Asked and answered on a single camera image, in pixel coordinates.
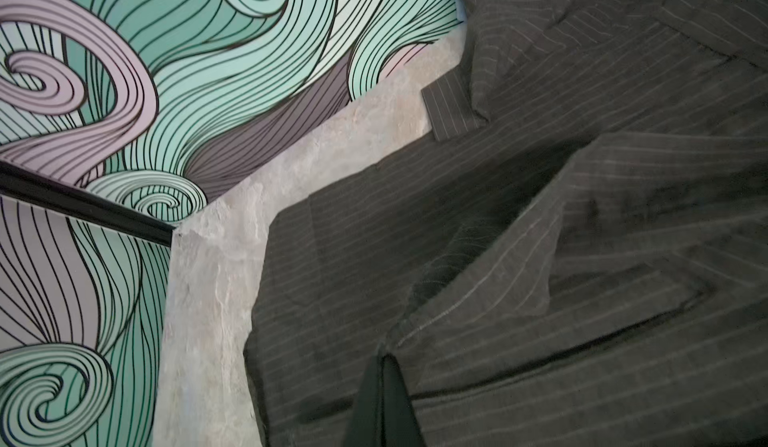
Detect dark grey pinstriped shirt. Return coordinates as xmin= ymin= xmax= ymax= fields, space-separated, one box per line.
xmin=244 ymin=0 xmax=767 ymax=446

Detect black corner post left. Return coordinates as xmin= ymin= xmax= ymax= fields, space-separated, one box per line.
xmin=1 ymin=161 xmax=174 ymax=247

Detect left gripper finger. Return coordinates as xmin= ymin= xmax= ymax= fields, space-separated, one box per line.
xmin=343 ymin=354 xmax=426 ymax=447

